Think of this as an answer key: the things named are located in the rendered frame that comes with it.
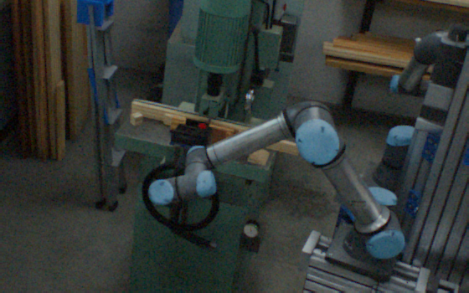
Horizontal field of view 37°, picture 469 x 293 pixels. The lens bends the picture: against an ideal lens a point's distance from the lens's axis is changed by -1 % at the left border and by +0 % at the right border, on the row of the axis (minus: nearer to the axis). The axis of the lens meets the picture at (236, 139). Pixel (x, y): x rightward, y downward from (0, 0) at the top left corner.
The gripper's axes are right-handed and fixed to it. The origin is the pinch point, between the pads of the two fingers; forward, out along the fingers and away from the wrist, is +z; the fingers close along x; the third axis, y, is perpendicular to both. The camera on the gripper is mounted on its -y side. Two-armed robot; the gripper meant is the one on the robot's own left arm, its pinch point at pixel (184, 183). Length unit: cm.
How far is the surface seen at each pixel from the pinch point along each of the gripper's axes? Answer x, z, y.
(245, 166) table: 16.5, 21.7, -10.3
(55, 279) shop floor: -64, 75, 62
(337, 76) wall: 37, 278, -83
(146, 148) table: -22.2, 23.0, -8.1
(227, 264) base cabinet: 15, 46, 30
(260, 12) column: 8, 28, -69
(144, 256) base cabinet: -19, 49, 36
